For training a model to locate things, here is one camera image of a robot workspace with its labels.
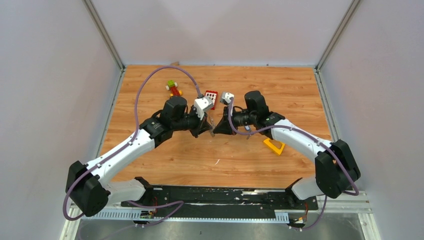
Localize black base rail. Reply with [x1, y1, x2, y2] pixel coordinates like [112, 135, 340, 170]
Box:
[136, 185, 319, 220]

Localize red window toy brick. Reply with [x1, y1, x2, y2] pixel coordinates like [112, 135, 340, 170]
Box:
[205, 90, 218, 110]

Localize silver keyring with keys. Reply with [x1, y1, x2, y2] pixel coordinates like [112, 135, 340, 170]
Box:
[209, 118, 216, 138]

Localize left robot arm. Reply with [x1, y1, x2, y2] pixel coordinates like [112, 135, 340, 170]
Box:
[65, 96, 214, 217]

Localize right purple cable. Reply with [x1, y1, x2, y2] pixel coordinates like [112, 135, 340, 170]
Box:
[226, 96, 360, 232]

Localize yellow triangular plastic piece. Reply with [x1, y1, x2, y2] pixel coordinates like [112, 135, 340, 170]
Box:
[263, 138, 286, 156]

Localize colourful toy brick car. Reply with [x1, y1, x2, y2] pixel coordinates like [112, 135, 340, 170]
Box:
[165, 80, 183, 97]

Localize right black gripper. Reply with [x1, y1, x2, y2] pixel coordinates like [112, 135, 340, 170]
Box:
[213, 104, 257, 136]

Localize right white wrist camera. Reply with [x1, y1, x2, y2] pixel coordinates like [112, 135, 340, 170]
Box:
[219, 91, 235, 105]

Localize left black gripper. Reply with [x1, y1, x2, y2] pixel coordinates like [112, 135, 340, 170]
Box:
[172, 106, 213, 139]

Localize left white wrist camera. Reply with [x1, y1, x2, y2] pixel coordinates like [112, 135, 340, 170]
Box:
[194, 96, 214, 120]

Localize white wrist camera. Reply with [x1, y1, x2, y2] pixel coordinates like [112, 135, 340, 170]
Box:
[219, 91, 235, 105]
[194, 96, 214, 120]

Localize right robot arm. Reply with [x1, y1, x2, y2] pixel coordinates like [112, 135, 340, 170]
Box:
[213, 90, 361, 209]

